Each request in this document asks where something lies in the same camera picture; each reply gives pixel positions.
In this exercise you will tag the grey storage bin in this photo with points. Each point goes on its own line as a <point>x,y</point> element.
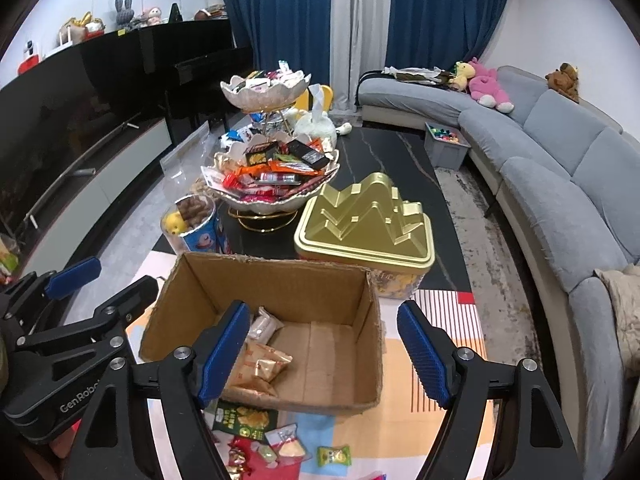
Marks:
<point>447,155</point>

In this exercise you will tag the gold mountain-shaped tin box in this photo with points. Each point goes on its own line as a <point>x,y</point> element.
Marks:
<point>360,225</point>

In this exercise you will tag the grey bunny plush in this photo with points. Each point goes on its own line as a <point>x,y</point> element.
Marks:
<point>124,15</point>

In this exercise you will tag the yellow-green snack packet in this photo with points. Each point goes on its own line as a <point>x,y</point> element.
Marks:
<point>334,456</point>

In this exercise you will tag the yellow plush toy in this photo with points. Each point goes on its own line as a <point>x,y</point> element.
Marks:
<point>462,74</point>

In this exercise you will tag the snack packets inside box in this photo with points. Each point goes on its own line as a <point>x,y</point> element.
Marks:
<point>243,360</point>

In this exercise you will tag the white sheer curtain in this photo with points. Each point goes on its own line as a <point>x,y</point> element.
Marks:
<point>362,25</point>

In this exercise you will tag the black upright piano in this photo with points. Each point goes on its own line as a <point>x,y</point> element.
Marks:
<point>200,45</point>

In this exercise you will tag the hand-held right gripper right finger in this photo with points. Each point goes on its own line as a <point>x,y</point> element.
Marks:
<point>425,360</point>

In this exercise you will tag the beige quilted blanket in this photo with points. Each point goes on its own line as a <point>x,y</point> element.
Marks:
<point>625,305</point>

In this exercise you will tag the brown plush toy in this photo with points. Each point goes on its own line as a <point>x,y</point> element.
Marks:
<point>565,80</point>

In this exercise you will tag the blue curtain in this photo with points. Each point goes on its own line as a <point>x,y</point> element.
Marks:
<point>450,5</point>
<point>280,10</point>

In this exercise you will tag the grey curved sofa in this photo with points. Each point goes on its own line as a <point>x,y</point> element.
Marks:
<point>550,170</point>

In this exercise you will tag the brown cardboard box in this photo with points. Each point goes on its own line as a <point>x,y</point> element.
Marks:
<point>320,345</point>

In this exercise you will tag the black metronome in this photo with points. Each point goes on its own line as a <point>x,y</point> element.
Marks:
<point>175,14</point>

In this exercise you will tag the yellow plastic chair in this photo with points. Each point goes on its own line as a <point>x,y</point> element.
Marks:
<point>327,94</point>

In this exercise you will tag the white plush tissue holder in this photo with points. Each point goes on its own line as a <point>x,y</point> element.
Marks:
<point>315,127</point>

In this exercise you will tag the white television cabinet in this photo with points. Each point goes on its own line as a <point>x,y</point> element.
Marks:
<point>125,160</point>

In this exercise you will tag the pile of clothes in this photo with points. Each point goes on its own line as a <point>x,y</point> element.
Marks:
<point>415,75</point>

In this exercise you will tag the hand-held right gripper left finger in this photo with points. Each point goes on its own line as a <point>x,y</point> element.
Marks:
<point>225,355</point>

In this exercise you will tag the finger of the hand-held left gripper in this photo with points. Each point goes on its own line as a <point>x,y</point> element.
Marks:
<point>72,275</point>
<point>125,305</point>

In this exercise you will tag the pale green candy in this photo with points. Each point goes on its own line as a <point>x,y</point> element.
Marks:
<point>266,455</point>

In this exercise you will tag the large black television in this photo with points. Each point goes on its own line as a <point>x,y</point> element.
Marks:
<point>75,110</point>

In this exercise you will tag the large pile of mixed snacks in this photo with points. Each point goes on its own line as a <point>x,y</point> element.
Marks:
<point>280,170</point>

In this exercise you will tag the clear cartoon snack jar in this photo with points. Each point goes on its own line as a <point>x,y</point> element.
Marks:
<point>200,237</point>

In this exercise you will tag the gold snack packet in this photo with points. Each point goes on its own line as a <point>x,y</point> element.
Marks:
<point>269,367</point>

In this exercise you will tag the green cracker packet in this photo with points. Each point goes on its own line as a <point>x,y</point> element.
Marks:
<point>245,422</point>

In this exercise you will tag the white snack packet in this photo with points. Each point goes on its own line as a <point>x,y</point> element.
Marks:
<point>262,327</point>

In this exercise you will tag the colourful patterned mat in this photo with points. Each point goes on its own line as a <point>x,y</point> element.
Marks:
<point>350,440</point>

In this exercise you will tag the clear packet with yellow snack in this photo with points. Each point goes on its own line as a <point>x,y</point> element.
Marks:
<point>290,447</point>

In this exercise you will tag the white and gold bag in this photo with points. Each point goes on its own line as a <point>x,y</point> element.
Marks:
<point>75,30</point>

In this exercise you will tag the small pink plush doll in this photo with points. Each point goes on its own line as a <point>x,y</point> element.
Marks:
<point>151,16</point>

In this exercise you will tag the grey patterned rug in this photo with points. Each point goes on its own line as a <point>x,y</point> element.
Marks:
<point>500,270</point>

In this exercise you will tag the pink plush toy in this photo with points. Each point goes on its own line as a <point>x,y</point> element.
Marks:
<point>487,85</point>

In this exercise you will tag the small cream shell bowl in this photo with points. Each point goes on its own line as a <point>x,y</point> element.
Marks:
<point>260,97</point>

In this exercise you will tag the large cream shell bowl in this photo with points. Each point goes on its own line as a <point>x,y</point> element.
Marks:
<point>270,205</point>

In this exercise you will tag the pile of colourful toys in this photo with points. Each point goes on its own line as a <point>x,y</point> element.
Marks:
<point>445,134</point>

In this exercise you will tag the red candy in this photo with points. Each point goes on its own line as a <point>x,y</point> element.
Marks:
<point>239,457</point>

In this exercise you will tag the clear plastic bag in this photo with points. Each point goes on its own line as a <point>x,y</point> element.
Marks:
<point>187,157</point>

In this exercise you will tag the red and white toy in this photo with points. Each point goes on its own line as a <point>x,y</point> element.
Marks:
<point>30,57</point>

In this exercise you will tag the small pile of mixed snacks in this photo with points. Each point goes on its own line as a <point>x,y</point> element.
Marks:
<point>272,77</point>

